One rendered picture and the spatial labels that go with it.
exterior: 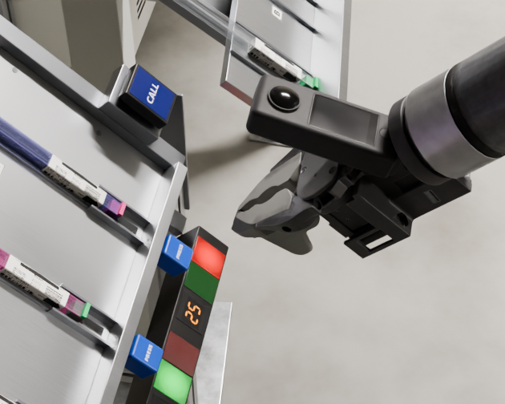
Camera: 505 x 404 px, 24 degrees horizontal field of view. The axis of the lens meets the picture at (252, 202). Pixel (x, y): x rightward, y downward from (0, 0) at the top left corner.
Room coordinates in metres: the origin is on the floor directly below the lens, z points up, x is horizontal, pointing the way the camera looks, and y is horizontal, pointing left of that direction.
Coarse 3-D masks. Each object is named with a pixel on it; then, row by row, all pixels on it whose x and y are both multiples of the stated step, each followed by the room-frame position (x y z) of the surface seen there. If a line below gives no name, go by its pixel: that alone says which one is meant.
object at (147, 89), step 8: (136, 72) 0.77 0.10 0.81; (144, 72) 0.77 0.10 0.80; (136, 80) 0.76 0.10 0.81; (144, 80) 0.76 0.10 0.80; (152, 80) 0.77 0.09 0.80; (136, 88) 0.75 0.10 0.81; (144, 88) 0.76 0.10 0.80; (152, 88) 0.76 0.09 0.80; (160, 88) 0.77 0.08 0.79; (136, 96) 0.74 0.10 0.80; (144, 96) 0.75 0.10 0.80; (152, 96) 0.75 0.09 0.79; (160, 96) 0.76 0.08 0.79; (168, 96) 0.76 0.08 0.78; (152, 104) 0.74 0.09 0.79; (160, 104) 0.75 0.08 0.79; (168, 104) 0.75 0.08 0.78; (160, 112) 0.74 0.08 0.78
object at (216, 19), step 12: (180, 0) 0.84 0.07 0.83; (192, 0) 0.84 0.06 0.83; (192, 12) 0.84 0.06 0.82; (204, 12) 0.84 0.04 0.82; (216, 12) 0.85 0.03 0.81; (216, 24) 0.84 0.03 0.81; (228, 24) 0.84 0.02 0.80; (228, 36) 0.83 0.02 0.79; (240, 36) 0.83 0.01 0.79; (252, 36) 0.84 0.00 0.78; (300, 84) 0.83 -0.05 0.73; (312, 84) 0.83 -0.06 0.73
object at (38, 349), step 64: (0, 64) 0.74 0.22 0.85; (64, 128) 0.71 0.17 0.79; (0, 192) 0.62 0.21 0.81; (64, 192) 0.65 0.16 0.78; (128, 192) 0.69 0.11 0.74; (64, 256) 0.59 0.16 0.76; (128, 256) 0.62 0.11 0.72; (0, 320) 0.52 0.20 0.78; (64, 320) 0.54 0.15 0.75; (0, 384) 0.47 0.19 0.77; (64, 384) 0.49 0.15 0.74
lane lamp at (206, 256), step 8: (200, 240) 0.69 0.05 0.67; (200, 248) 0.68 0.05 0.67; (208, 248) 0.68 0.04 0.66; (192, 256) 0.67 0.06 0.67; (200, 256) 0.67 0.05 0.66; (208, 256) 0.67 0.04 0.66; (216, 256) 0.68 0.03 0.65; (224, 256) 0.68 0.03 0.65; (200, 264) 0.66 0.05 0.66; (208, 264) 0.67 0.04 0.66; (216, 264) 0.67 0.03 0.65; (208, 272) 0.66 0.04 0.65; (216, 272) 0.66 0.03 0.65
